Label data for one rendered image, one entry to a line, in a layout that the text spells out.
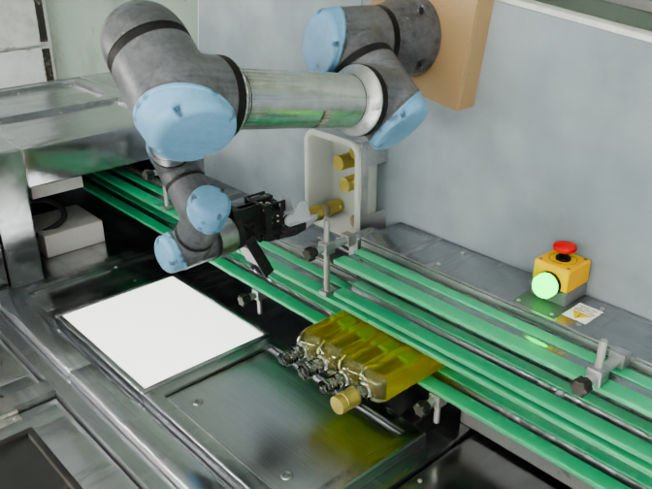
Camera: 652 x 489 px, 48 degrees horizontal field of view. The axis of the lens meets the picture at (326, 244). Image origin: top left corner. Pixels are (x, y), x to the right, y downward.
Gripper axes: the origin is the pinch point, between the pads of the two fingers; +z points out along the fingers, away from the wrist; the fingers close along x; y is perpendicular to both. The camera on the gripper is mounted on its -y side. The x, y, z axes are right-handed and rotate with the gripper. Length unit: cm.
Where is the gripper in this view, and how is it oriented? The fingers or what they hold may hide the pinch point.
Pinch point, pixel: (307, 216)
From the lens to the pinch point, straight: 157.3
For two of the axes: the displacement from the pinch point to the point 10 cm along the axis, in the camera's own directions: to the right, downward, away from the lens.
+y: -0.1, -9.1, -4.2
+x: -6.7, -3.1, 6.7
